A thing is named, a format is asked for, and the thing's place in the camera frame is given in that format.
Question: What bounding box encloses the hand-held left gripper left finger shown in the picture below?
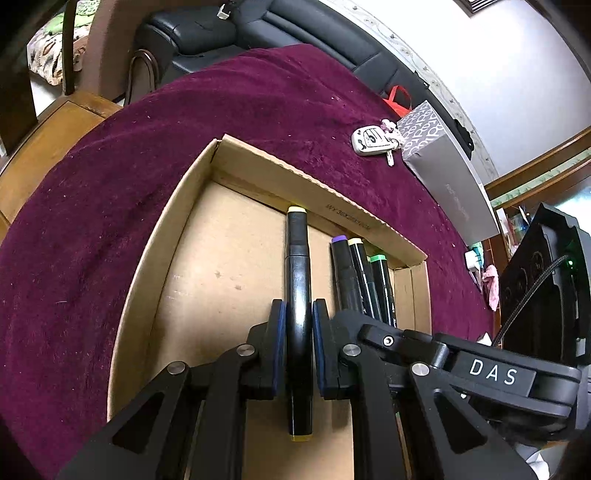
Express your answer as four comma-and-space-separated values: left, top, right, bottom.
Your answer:
55, 299, 289, 480

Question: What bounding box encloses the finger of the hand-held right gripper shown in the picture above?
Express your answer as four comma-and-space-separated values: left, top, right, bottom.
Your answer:
331, 309, 452, 371

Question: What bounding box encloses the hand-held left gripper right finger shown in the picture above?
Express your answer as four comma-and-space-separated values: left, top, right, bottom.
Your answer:
312, 299, 541, 480

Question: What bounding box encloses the black marker with yellow caps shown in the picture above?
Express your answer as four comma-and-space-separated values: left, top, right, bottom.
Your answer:
284, 205, 317, 443

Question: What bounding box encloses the shallow cardboard box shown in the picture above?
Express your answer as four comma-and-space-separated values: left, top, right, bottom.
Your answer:
107, 134, 431, 480

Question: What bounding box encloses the black marker with green cap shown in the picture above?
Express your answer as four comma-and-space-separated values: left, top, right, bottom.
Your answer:
368, 253, 398, 328

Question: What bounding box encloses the black marker with pale yellow cap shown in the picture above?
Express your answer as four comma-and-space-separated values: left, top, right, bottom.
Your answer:
347, 237, 383, 321

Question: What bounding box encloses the black marker with purple cap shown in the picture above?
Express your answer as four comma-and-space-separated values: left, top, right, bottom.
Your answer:
330, 234, 365, 317

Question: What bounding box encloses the pink cloth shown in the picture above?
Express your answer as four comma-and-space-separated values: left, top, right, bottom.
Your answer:
480, 265, 502, 312

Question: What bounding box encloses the grey patterned gift box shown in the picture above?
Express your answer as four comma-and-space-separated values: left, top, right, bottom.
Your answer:
396, 100, 502, 245

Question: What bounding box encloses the white car key with charm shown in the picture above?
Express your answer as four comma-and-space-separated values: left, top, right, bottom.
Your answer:
351, 119, 400, 168

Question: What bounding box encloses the wooden cabinet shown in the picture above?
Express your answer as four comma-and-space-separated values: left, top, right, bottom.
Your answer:
485, 134, 591, 259

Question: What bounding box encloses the maroon velvet tablecloth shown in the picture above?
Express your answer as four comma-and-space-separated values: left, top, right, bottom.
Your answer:
0, 45, 497, 480

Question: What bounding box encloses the red bag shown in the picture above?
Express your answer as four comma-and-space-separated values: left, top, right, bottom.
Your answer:
382, 84, 413, 116

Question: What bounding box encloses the wooden chair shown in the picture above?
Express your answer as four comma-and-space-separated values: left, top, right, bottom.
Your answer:
0, 0, 124, 222

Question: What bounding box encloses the black leather sofa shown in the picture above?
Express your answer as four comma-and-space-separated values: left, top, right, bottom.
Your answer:
136, 0, 432, 100

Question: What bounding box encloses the floral cushion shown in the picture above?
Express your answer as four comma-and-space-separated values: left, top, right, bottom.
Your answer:
27, 0, 109, 86

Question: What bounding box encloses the black braided cable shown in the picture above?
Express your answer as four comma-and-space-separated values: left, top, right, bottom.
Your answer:
492, 256, 570, 348

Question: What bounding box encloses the brown bag handle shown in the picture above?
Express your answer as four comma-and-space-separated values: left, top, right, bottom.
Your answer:
127, 50, 160, 104

